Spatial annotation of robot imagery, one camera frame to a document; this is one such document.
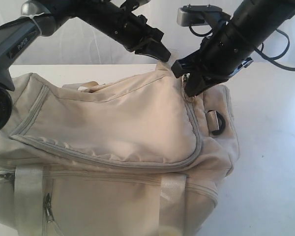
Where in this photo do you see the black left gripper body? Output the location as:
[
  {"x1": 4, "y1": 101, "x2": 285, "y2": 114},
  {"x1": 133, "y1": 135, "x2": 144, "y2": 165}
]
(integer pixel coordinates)
[{"x1": 88, "y1": 0, "x2": 164, "y2": 52}]

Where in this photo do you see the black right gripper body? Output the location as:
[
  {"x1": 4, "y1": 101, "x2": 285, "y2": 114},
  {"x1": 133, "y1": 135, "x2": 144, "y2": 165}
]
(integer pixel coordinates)
[{"x1": 171, "y1": 29, "x2": 253, "y2": 81}]

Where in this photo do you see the beige duffel bag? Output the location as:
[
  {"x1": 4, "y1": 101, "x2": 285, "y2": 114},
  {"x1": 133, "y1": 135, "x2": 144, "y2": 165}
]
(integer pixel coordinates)
[{"x1": 0, "y1": 63, "x2": 239, "y2": 236}]

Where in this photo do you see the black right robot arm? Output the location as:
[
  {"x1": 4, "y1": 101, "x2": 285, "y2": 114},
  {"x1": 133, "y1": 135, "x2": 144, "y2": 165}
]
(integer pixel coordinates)
[{"x1": 171, "y1": 0, "x2": 295, "y2": 97}]

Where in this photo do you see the white backdrop curtain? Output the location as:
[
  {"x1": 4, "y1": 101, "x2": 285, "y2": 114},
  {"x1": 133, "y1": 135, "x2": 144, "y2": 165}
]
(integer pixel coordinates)
[{"x1": 0, "y1": 0, "x2": 295, "y2": 72}]

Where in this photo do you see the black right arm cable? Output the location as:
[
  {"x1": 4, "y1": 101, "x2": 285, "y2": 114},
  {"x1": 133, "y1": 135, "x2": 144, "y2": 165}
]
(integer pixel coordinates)
[{"x1": 186, "y1": 23, "x2": 295, "y2": 71}]

